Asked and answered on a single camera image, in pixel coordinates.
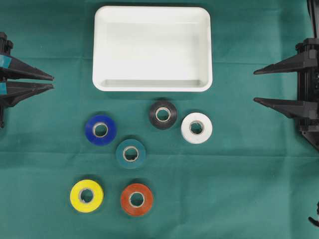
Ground white tape roll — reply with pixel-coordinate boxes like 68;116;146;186
181;113;213;144

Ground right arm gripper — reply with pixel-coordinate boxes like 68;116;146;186
253;38;319;149

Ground teal green tape roll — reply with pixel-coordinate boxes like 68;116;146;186
116;139;146;169

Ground white plastic tray case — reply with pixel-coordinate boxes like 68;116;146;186
92;5;213;92

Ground black clip at edge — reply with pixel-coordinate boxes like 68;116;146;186
308;201;319;226

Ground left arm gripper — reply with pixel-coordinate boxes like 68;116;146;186
0;31;55;129

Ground orange red tape roll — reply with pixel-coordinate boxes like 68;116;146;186
121;183;154;217

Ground blue tape roll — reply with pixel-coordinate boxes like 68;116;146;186
85;115;117;146

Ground yellow tape roll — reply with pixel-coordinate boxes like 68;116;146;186
69;179;104;213

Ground black tape roll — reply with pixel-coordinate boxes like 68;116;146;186
149;100;177;129

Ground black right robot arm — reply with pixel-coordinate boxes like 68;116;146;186
254;0;319;149

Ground green table cloth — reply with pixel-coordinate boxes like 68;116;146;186
0;0;319;239

